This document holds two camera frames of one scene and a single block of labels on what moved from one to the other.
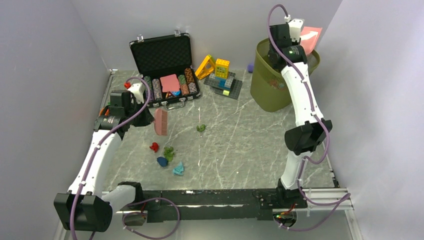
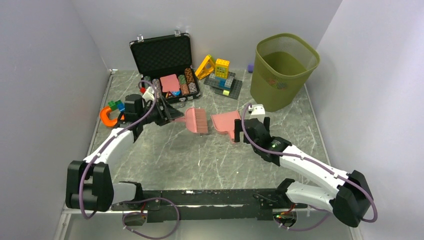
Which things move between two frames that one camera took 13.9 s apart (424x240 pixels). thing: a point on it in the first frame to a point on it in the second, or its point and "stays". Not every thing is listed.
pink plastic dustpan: x=310 y=38 to x=225 y=121
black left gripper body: x=141 y=120 to x=155 y=116
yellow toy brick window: x=222 y=68 stays
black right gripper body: x=269 y=55 to x=266 y=122
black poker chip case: x=165 y=61 stays
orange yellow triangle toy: x=206 y=67 stays
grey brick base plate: x=230 y=87 stays
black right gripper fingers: x=233 y=204 stays
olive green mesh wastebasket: x=268 y=91 stays
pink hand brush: x=161 y=122 to x=196 y=120
